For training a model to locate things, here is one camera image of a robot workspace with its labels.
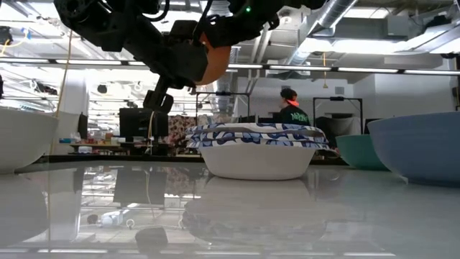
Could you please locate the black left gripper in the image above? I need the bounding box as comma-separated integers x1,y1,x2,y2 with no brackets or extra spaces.
135,19,210,114

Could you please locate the orange plastic bowl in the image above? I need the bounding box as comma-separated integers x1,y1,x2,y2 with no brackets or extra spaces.
195,31,232,86

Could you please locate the blue patterned paper bowl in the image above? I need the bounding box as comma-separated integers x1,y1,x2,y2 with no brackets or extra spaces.
185,139,331,181
184,122,326,135
184,131,328,142

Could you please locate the white plastic bowl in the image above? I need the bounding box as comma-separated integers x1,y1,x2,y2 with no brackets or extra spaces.
0,106,60,176

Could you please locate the teal plastic bowl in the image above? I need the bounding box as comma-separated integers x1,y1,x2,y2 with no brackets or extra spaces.
335,134,390,172

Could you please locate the light blue plastic bowl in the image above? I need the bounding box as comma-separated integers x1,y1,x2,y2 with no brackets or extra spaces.
367,111,460,188

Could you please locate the black computer monitor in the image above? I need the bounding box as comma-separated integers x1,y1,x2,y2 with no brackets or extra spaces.
119,107,170,145

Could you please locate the floral patterned cloth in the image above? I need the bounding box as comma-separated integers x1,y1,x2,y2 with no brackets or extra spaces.
167,114,210,145

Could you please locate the long ceiling light bar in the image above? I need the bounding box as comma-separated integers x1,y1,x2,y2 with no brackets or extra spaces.
0,56,460,77

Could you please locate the standing person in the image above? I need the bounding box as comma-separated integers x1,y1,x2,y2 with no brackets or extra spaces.
278,87,312,127

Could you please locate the silver ribbed ceiling duct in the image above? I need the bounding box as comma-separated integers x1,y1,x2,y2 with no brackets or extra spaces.
215,45,242,94

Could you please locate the hanging yellow cable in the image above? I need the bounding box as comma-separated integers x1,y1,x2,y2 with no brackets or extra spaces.
145,110,156,155

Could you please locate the black metal frame stand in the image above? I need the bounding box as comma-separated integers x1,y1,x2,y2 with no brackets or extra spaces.
195,91,252,125
311,96,364,137

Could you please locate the silver slanted ceiling duct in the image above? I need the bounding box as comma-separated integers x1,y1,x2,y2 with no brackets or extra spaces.
286,0,360,66

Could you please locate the thin yellow rope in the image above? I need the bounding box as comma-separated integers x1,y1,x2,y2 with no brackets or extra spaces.
47,29,74,158

